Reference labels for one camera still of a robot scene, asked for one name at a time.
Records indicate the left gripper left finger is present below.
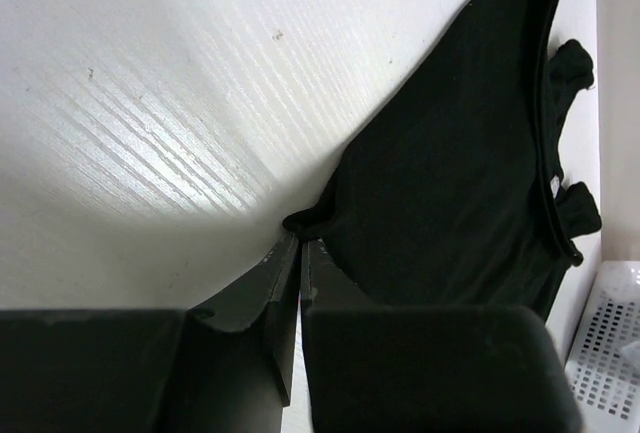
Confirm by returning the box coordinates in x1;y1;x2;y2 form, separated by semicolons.
1;235;300;432

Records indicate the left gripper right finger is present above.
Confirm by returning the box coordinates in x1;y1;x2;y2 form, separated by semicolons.
300;241;583;432

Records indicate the black tank top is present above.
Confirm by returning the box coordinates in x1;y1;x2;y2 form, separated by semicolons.
283;0;602;317

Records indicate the white plastic basket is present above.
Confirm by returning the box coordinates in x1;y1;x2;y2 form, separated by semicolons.
565;261;639;432

